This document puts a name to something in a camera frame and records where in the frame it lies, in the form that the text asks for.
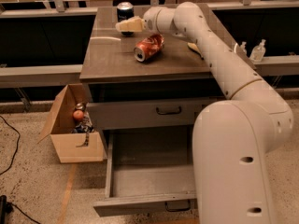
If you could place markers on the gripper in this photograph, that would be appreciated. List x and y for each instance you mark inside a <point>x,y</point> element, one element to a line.
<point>149,21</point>

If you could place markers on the blue pepsi can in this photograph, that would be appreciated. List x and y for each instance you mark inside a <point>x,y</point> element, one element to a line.
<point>125,11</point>

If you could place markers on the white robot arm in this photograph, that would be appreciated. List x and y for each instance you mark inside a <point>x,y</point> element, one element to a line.
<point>231,137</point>

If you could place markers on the crushed red soda can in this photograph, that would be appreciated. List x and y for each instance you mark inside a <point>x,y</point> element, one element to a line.
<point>148,47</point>

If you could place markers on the grey drawer cabinet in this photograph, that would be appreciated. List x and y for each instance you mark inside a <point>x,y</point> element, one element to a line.
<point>111,73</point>

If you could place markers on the grey middle drawer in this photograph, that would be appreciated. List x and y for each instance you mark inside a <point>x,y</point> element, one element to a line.
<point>149,113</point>

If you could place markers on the open grey bottom drawer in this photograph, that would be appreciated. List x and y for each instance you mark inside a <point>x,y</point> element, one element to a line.
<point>148,170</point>

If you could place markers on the yellow sponge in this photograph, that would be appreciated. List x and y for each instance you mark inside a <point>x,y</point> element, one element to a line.
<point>194,48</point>

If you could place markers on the red apple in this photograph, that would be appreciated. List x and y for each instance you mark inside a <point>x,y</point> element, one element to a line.
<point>78,115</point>

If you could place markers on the dark snack bag in box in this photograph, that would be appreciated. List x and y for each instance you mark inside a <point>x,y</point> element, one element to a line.
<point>84,126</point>

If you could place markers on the small clear bottle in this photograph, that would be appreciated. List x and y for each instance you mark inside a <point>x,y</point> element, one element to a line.
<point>243,46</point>

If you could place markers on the cardboard box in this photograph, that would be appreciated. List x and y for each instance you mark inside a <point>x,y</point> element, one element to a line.
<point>60,125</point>

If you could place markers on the clear sanitizer bottle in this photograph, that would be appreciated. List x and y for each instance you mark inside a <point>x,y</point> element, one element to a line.
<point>258,52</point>

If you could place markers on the black device on floor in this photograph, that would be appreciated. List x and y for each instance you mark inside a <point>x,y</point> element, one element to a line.
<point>5,208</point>

